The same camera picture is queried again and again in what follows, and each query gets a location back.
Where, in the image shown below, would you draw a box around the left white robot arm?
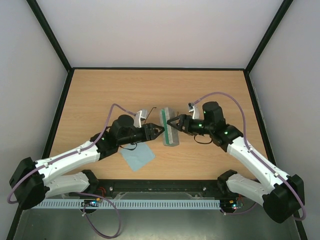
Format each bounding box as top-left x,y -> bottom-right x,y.
9,114 -> 165,210

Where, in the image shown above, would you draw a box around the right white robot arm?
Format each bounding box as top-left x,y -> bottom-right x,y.
166,101 -> 306,223

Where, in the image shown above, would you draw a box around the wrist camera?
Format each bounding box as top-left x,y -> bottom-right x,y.
133,109 -> 148,128
188,102 -> 200,120

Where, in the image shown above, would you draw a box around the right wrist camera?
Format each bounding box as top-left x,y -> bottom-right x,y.
188,102 -> 200,120

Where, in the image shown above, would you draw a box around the light blue cleaning cloth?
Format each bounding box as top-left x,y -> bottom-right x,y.
120,143 -> 156,172

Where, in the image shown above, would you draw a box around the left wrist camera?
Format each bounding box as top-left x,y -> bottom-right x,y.
133,109 -> 148,128

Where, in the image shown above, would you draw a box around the light blue cable duct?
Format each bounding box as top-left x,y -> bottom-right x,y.
34,199 -> 221,210

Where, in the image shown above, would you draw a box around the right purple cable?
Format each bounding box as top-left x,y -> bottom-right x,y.
193,91 -> 307,221

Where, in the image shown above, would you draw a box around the grey glasses case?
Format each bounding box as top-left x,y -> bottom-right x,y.
159,107 -> 180,147

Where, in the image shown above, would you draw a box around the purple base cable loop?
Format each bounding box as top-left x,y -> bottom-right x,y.
81,191 -> 123,238

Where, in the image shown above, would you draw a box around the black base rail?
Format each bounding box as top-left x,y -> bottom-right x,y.
59,178 -> 248,200

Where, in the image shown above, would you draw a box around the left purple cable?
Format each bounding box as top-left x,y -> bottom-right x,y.
6,103 -> 138,205

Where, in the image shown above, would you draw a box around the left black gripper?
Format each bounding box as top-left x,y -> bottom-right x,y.
118,123 -> 165,146

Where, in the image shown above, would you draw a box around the black enclosure frame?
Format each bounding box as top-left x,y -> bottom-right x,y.
0,0 -> 320,240

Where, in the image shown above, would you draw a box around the dark aviator sunglasses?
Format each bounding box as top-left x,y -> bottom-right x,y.
144,106 -> 179,123

